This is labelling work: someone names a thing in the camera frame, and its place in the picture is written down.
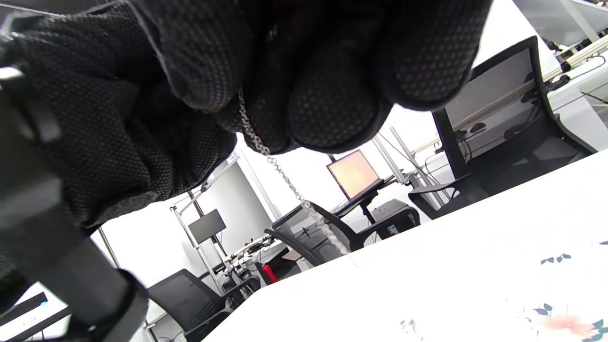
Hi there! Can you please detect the person's right hand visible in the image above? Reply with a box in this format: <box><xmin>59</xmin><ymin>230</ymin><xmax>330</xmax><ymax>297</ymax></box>
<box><xmin>0</xmin><ymin>0</ymin><xmax>493</xmax><ymax>229</ymax></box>

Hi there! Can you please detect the silver chain necklace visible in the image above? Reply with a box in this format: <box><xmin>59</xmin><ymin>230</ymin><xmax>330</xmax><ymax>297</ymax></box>
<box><xmin>237</xmin><ymin>88</ymin><xmax>355</xmax><ymax>260</ymax></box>

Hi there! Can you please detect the pink floral jewelry box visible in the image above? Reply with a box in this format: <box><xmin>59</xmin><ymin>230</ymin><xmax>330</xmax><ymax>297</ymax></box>
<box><xmin>522</xmin><ymin>240</ymin><xmax>608</xmax><ymax>342</ymax></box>

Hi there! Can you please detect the black laptop stand table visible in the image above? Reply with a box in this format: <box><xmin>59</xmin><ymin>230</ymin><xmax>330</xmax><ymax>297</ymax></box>
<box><xmin>332</xmin><ymin>178</ymin><xmax>398</xmax><ymax>225</ymax></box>

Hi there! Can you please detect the black mesh office chair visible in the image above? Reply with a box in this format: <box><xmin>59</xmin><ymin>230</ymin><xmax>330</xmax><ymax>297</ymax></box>
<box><xmin>264</xmin><ymin>202</ymin><xmax>421</xmax><ymax>267</ymax></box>

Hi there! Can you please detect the black computer tower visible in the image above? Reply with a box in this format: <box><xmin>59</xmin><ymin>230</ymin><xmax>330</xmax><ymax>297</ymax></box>
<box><xmin>370</xmin><ymin>199</ymin><xmax>421</xmax><ymax>237</ymax></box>

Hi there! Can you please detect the black monitor on pole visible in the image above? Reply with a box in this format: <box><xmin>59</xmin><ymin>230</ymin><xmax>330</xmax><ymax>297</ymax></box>
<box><xmin>188</xmin><ymin>209</ymin><xmax>228</xmax><ymax>246</ymax></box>

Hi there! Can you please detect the black chair with chrome base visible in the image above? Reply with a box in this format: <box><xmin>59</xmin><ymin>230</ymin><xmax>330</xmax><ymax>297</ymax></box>
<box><xmin>408</xmin><ymin>36</ymin><xmax>595</xmax><ymax>220</ymax></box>

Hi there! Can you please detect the white slanted panel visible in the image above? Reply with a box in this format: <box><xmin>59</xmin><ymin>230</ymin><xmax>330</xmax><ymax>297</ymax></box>
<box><xmin>512</xmin><ymin>0</ymin><xmax>608</xmax><ymax>47</ymax></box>

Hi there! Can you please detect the white desk with rolled mat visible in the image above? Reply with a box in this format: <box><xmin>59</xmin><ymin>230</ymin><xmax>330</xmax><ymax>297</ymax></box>
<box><xmin>545</xmin><ymin>47</ymin><xmax>608</xmax><ymax>153</ymax></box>

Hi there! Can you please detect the aluminium profile frame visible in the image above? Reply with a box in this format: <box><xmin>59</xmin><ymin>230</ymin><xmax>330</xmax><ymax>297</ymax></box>
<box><xmin>372</xmin><ymin>124</ymin><xmax>430</xmax><ymax>188</ymax></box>

